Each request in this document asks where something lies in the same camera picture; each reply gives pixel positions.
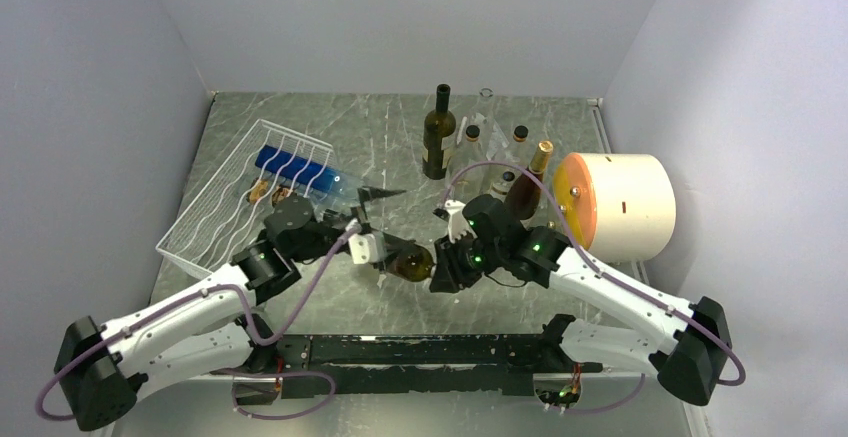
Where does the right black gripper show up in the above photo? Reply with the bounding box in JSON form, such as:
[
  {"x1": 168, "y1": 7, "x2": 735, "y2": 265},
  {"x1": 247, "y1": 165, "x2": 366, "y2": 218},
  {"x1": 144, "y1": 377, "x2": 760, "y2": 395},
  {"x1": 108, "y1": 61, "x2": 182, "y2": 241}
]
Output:
[{"x1": 430, "y1": 227, "x2": 506, "y2": 293}]

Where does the blue clear bottle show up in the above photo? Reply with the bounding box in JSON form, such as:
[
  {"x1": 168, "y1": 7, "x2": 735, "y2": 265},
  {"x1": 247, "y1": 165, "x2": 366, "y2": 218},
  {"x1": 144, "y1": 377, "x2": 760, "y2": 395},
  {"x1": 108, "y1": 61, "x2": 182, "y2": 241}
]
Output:
[{"x1": 254, "y1": 145, "x2": 367, "y2": 201}]

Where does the silver capped dark bottle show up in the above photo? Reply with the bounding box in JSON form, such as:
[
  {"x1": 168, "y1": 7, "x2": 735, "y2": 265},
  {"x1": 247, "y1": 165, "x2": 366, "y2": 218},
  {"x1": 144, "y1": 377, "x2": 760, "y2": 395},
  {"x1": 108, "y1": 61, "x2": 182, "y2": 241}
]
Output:
[{"x1": 386, "y1": 245, "x2": 435, "y2": 283}]

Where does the clear bottle white label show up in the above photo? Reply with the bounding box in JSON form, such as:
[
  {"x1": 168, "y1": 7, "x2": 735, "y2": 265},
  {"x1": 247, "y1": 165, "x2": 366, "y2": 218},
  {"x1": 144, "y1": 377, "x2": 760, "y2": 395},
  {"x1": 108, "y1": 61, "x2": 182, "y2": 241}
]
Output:
[{"x1": 446, "y1": 124, "x2": 485, "y2": 202}]

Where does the gold foil wine bottle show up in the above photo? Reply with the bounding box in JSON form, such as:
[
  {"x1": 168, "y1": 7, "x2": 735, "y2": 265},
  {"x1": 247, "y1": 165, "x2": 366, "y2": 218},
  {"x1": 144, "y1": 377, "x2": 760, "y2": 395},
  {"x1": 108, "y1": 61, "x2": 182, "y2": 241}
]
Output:
[{"x1": 505, "y1": 140, "x2": 554, "y2": 221}]

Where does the dark green wine bottle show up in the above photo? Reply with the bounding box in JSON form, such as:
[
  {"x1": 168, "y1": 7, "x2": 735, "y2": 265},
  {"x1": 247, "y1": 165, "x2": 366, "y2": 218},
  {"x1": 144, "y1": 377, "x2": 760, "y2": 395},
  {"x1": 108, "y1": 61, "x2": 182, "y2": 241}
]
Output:
[{"x1": 422, "y1": 84, "x2": 457, "y2": 180}]

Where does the clear amber liquor bottle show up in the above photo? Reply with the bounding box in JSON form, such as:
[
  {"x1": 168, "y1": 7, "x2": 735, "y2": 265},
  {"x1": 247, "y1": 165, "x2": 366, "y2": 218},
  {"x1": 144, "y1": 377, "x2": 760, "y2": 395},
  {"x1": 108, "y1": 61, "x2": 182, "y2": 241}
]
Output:
[{"x1": 487, "y1": 124, "x2": 532, "y2": 201}]

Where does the small dark capped bottle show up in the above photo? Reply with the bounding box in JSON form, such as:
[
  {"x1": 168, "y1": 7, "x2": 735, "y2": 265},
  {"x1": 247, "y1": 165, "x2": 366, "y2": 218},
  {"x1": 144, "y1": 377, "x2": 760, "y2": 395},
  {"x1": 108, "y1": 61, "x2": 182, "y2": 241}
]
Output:
[{"x1": 245, "y1": 178, "x2": 294, "y2": 207}]

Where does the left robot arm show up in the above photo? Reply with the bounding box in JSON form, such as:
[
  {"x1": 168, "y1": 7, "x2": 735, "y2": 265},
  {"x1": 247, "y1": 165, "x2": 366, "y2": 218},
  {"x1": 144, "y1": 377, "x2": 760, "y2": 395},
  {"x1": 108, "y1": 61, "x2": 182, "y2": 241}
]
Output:
[{"x1": 35, "y1": 185, "x2": 403, "y2": 432}]

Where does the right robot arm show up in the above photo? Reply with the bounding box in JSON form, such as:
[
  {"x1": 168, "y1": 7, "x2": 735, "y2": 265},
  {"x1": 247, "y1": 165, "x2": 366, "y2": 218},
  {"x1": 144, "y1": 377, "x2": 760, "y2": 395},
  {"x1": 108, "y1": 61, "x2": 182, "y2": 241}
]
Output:
[{"x1": 431, "y1": 195, "x2": 732, "y2": 406}]

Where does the white pink capped pen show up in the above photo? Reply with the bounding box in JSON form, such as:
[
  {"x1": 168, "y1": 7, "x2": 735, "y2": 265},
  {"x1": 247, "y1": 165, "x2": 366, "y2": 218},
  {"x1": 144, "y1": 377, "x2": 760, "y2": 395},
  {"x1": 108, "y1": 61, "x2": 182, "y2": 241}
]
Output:
[{"x1": 456, "y1": 116, "x2": 468, "y2": 145}]

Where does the clear glass flask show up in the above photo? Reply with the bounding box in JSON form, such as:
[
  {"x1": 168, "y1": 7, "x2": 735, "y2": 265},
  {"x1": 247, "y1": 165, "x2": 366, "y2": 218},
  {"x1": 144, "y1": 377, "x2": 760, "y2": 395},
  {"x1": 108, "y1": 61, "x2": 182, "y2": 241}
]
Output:
[{"x1": 472, "y1": 87, "x2": 496, "y2": 160}]

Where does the white cylinder orange face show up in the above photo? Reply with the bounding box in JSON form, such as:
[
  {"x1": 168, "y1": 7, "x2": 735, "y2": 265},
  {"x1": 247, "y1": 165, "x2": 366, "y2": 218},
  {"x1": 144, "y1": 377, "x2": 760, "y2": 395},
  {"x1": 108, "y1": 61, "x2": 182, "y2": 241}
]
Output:
[{"x1": 552, "y1": 152, "x2": 676, "y2": 263}]

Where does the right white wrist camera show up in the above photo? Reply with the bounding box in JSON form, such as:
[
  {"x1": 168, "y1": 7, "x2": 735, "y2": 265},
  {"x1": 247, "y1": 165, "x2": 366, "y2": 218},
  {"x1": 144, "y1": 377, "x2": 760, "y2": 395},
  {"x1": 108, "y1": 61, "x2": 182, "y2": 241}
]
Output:
[{"x1": 433, "y1": 200, "x2": 476, "y2": 243}]

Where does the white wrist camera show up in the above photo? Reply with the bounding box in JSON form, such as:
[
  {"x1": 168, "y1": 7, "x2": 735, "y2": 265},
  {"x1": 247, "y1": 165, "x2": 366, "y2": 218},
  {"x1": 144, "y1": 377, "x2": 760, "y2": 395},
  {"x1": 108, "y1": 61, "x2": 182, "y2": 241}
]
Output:
[
  {"x1": 433, "y1": 200, "x2": 476, "y2": 243},
  {"x1": 348, "y1": 231, "x2": 387, "y2": 265}
]

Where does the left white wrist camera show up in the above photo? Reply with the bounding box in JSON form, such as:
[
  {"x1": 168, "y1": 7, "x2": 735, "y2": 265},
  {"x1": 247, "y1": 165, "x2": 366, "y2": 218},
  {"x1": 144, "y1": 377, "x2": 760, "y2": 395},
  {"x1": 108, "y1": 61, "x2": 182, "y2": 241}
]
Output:
[{"x1": 348, "y1": 231, "x2": 387, "y2": 265}]

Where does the white wire wine rack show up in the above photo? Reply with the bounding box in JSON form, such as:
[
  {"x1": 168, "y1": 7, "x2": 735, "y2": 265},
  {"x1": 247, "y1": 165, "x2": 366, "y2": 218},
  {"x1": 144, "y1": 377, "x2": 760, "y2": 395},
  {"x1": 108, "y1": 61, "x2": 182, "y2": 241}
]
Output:
[{"x1": 156, "y1": 120, "x2": 336, "y2": 280}]

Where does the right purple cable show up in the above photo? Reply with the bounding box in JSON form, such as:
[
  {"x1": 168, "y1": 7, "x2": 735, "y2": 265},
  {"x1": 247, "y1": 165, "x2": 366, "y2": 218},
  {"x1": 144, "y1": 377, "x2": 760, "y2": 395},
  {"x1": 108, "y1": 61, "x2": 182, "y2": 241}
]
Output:
[{"x1": 440, "y1": 160, "x2": 748, "y2": 417}]

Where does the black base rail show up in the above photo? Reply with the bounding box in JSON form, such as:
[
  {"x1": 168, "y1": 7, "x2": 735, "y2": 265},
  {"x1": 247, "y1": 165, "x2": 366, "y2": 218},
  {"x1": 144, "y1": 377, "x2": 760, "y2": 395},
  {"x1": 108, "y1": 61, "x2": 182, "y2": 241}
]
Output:
[{"x1": 236, "y1": 334, "x2": 578, "y2": 399}]

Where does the aluminium frame rail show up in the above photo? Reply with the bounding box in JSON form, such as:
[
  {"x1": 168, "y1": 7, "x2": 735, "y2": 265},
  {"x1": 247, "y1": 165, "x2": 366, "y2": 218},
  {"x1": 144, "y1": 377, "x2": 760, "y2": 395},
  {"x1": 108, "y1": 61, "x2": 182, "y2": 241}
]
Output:
[{"x1": 89, "y1": 334, "x2": 220, "y2": 437}]

